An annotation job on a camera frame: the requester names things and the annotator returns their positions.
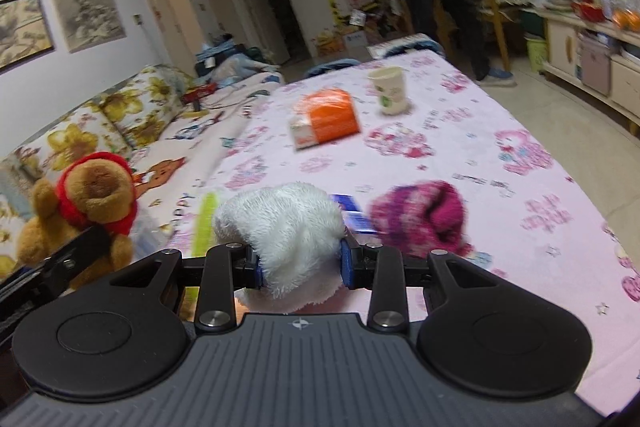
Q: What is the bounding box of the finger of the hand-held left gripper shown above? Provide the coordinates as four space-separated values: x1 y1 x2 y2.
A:
0 224 112 324

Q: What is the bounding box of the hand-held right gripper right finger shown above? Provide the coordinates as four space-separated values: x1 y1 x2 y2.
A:
340 234 506 333

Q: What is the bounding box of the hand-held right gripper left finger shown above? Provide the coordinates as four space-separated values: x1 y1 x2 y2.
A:
107 243 264 333

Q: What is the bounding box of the blue cartoon tissue packet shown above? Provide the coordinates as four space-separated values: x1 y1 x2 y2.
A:
330 193 382 236

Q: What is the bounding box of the white plush toy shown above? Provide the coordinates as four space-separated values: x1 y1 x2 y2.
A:
212 182 347 314

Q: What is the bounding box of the brown teddy bear red hood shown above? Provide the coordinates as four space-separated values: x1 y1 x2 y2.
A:
15 152 139 289

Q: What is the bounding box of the light green plastic strip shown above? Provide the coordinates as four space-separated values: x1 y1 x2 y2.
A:
191 189 222 259

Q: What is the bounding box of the magenta knitted hat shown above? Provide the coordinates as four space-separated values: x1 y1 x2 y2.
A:
368 180 474 261

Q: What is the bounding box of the orange tissue pack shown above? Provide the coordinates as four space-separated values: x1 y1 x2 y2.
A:
288 88 362 152

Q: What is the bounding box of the cartoon printed sofa sheet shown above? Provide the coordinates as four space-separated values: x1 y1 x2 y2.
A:
131 72 283 230

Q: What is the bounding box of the pink printed tablecloth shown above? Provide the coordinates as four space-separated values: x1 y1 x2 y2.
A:
167 41 640 414

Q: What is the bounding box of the white paper cup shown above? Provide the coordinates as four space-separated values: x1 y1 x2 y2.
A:
367 67 409 116

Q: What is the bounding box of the floral sofa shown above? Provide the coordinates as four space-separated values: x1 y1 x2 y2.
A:
0 64 286 280

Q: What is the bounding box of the blue chair back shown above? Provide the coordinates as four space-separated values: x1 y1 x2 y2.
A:
304 58 362 78

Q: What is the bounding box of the pile of clothes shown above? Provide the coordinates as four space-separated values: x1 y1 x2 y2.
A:
194 36 282 84

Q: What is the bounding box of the patterned chair back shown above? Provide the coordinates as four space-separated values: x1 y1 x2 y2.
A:
366 33 447 58

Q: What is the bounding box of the green bin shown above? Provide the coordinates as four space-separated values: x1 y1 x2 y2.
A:
525 37 549 74

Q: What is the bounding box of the cream cabinet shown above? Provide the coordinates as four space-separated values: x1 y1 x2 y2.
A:
541 6 640 135

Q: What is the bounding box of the grey storage box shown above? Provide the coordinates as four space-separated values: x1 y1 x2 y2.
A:
579 34 624 96

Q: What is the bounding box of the bag of oranges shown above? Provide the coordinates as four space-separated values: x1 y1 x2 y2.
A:
611 8 640 32

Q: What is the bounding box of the dark framed wall picture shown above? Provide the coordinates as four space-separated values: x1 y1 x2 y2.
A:
0 0 55 74

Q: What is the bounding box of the sketch wall picture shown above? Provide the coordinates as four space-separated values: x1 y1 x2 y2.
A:
51 0 127 54

